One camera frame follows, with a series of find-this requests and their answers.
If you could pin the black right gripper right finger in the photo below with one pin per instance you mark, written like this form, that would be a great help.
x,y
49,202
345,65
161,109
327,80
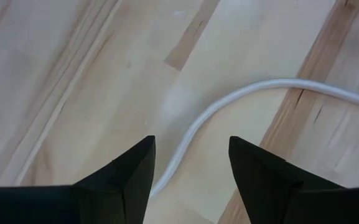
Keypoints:
x,y
291,202

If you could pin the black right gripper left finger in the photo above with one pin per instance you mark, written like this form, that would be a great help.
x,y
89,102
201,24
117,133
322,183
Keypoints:
x,y
73,205

